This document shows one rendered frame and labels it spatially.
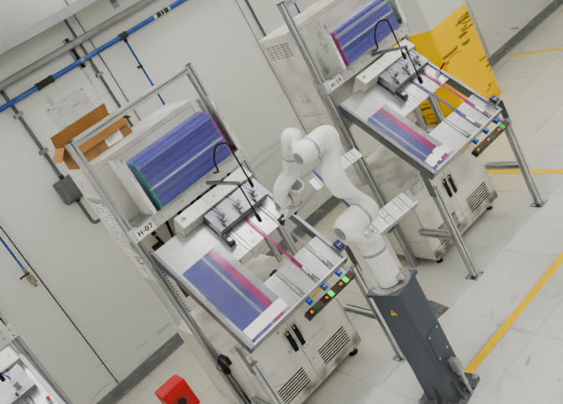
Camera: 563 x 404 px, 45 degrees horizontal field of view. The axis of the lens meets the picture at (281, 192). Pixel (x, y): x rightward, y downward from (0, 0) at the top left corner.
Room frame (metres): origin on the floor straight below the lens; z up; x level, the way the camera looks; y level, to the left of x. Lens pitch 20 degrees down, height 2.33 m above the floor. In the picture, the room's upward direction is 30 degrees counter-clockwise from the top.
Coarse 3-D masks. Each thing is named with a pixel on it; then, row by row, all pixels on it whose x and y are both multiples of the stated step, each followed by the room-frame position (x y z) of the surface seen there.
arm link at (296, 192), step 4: (300, 180) 3.05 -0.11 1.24; (296, 184) 3.03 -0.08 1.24; (300, 184) 3.03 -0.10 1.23; (292, 188) 3.02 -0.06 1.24; (296, 188) 3.02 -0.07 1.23; (300, 188) 3.02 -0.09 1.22; (288, 192) 3.03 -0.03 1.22; (292, 192) 3.01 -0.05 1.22; (296, 192) 3.01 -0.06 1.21; (300, 192) 3.01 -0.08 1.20; (292, 196) 3.03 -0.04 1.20; (296, 196) 3.03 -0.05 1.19; (300, 196) 3.04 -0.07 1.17; (292, 200) 3.03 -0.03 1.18; (296, 200) 3.05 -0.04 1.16; (300, 200) 3.08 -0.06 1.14; (292, 204) 3.07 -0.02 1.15; (296, 204) 3.08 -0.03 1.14
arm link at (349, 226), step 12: (348, 216) 2.69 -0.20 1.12; (360, 216) 2.69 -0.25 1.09; (336, 228) 2.69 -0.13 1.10; (348, 228) 2.66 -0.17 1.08; (360, 228) 2.67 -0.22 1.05; (348, 240) 2.67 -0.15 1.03; (360, 240) 2.66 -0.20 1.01; (372, 240) 2.68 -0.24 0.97; (384, 240) 2.74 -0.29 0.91; (360, 252) 2.74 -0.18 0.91; (372, 252) 2.69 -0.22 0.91
